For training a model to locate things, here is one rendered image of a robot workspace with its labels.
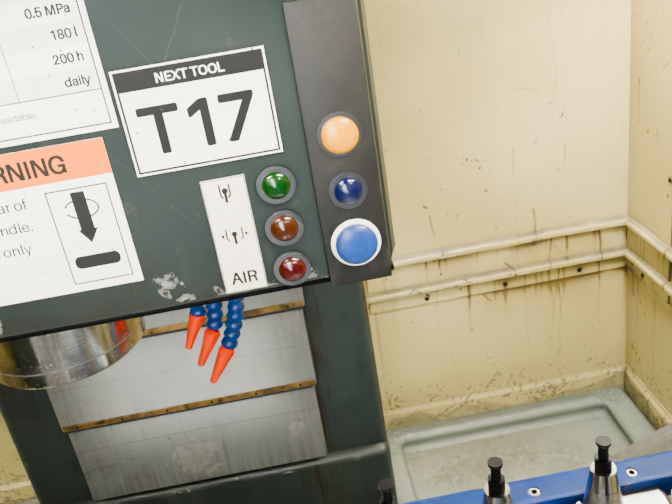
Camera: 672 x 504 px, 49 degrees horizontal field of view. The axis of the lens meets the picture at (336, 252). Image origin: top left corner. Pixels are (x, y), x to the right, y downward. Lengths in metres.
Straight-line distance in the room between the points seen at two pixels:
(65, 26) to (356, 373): 1.02
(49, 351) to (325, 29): 0.41
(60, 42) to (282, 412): 1.00
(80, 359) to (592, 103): 1.27
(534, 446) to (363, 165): 1.48
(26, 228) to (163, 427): 0.92
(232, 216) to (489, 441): 1.50
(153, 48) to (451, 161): 1.20
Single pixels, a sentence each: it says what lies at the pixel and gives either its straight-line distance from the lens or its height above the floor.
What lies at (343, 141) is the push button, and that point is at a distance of 0.49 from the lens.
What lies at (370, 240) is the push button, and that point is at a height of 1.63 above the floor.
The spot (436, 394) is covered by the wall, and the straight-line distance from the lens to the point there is 1.91.
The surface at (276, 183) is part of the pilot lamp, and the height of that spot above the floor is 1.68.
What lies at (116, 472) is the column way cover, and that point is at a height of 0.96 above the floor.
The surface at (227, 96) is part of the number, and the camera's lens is 0.49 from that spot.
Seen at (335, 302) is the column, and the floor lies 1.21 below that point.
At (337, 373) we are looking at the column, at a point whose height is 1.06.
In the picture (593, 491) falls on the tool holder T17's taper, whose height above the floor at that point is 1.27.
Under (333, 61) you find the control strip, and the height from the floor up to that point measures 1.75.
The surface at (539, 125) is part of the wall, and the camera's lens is 1.67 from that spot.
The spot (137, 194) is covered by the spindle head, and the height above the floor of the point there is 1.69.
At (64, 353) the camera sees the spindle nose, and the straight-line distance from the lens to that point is 0.73.
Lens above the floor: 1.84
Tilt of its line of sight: 25 degrees down
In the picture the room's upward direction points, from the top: 9 degrees counter-clockwise
